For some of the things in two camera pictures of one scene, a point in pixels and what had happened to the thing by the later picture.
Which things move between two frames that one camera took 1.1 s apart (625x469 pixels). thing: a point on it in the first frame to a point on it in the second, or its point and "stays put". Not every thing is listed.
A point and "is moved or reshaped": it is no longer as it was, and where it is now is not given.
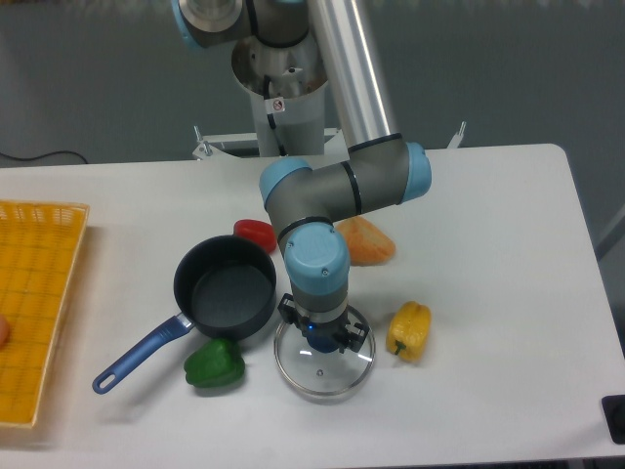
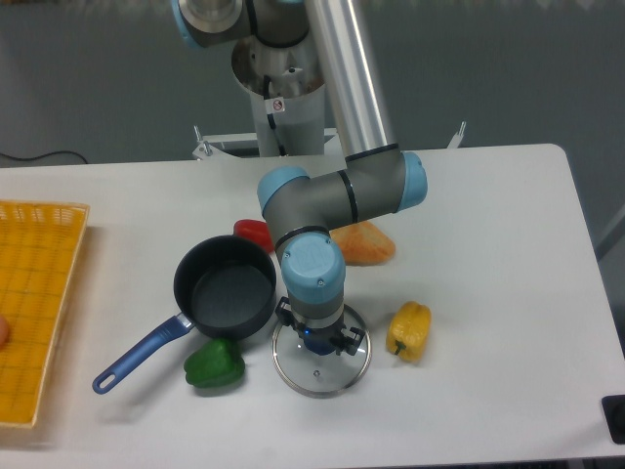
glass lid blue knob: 323,339 is moved or reshaped
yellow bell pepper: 408,330 stays put
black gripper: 351,336 stays put
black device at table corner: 613,408 stays put
